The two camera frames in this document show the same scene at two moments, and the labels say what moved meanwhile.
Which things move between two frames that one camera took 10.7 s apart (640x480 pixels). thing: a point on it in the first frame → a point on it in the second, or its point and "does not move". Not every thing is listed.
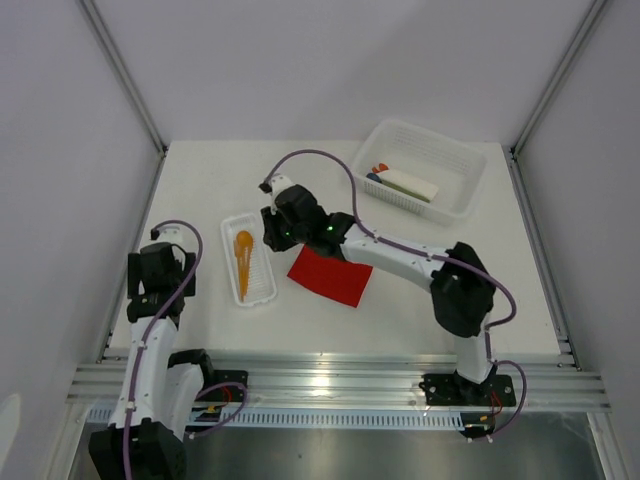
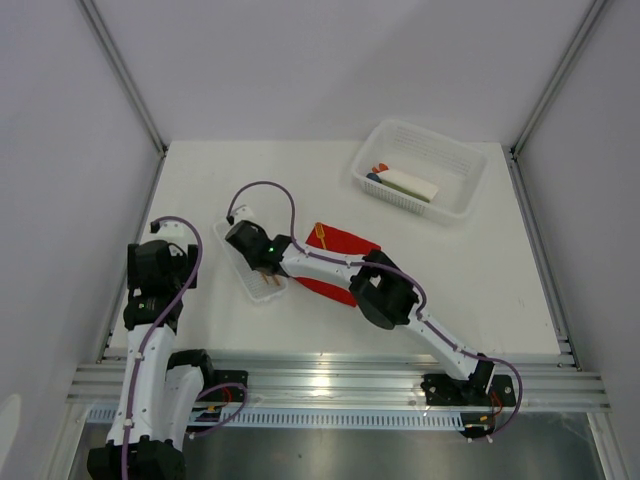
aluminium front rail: (361, 382) does not move
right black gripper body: (282, 234) → (259, 231)
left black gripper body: (134, 275) does not move
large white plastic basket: (422, 170) does not move
